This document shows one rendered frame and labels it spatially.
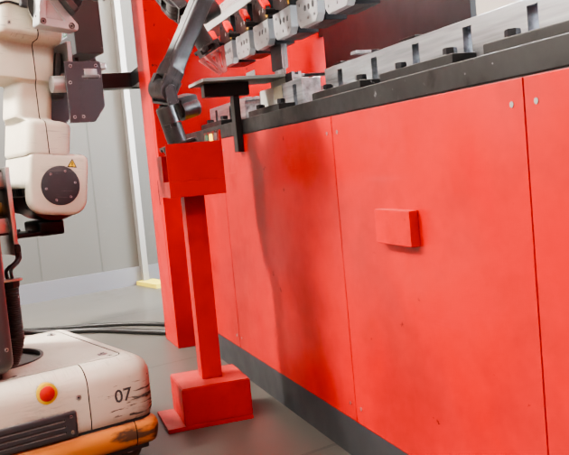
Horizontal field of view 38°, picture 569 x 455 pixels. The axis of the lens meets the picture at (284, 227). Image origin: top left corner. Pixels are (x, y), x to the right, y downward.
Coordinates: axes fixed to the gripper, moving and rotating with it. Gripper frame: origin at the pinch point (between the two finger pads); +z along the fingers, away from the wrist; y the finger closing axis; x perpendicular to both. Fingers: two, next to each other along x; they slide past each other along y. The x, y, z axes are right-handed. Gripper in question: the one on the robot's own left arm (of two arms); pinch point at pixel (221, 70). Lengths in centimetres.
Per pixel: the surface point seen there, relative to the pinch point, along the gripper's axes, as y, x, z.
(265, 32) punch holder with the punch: -1.6, -18.2, -2.6
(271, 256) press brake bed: -19, 24, 52
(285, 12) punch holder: -21.7, -19.3, -4.7
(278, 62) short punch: -2.1, -16.5, 7.6
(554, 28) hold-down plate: -145, -4, 16
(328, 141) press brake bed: -70, 8, 24
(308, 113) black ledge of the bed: -59, 5, 18
